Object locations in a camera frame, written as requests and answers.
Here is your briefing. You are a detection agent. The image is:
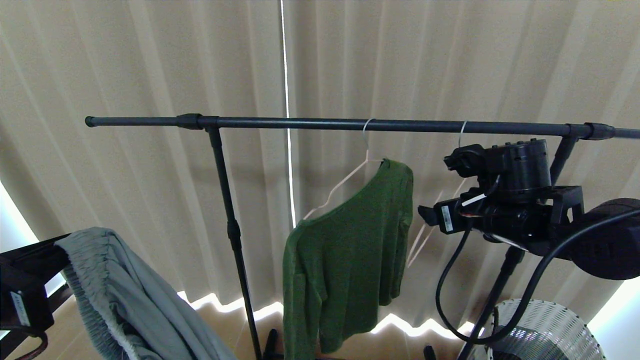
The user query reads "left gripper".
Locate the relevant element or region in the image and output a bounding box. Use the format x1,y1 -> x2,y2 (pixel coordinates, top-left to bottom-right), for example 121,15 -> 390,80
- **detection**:
0,235 -> 71,333

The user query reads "pink clothes hanger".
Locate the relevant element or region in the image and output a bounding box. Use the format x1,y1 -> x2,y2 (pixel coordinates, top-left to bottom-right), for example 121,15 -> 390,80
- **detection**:
406,121 -> 471,268
302,119 -> 386,221

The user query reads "black clothes rack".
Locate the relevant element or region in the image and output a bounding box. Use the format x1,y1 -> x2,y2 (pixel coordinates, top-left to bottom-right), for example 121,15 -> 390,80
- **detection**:
85,113 -> 640,360

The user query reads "white laundry basket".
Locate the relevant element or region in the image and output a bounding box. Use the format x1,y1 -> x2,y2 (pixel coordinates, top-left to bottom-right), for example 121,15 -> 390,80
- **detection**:
472,299 -> 607,360

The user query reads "green printed t-shirt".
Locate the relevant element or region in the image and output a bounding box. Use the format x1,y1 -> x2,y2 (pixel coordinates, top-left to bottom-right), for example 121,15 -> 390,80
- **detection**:
282,158 -> 415,360

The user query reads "pale grey garment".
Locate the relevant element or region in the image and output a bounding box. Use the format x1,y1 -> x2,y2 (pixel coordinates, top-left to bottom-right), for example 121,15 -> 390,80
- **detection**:
55,227 -> 238,360

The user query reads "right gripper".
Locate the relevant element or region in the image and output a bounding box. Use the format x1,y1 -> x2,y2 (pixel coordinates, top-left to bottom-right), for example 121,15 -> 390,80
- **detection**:
434,197 -> 501,236

